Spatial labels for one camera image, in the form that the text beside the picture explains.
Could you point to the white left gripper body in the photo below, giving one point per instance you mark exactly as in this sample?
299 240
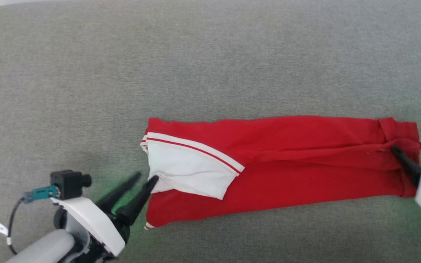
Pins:
93 219

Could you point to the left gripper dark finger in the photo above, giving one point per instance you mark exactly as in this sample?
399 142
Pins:
117 195
135 204

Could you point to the red garment with white trim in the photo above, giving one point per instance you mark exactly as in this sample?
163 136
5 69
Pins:
287 175

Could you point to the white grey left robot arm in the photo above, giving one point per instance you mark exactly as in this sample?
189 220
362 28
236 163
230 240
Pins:
46 248

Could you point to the grey fabric sofa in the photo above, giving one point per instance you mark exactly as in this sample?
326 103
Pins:
196 65

